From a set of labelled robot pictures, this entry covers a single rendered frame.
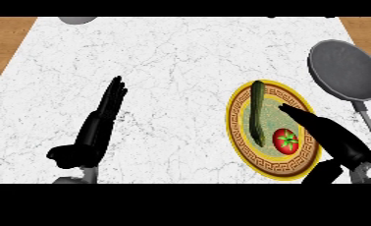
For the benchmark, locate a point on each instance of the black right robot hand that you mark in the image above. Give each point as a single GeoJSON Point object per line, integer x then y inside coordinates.
{"type": "Point", "coordinates": [333, 135]}

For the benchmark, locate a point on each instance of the grey frying pan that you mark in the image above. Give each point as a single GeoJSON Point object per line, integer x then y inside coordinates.
{"type": "Point", "coordinates": [343, 69]}

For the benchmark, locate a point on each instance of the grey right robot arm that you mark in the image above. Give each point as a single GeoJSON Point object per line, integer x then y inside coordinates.
{"type": "Point", "coordinates": [361, 174]}

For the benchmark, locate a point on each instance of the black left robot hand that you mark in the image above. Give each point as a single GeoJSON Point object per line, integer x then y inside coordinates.
{"type": "Point", "coordinates": [96, 131]}

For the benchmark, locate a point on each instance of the yellow brown patterned plate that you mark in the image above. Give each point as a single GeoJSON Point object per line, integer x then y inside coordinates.
{"type": "Point", "coordinates": [261, 158]}

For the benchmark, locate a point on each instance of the red tomato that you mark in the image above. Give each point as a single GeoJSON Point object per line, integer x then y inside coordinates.
{"type": "Point", "coordinates": [284, 141]}

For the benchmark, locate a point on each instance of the green cucumber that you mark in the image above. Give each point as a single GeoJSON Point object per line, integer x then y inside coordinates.
{"type": "Point", "coordinates": [256, 112]}

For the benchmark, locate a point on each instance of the grey rounded object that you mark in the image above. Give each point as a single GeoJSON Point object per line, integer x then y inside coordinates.
{"type": "Point", "coordinates": [75, 20]}

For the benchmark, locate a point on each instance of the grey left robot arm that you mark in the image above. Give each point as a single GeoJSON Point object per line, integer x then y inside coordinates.
{"type": "Point", "coordinates": [77, 177]}

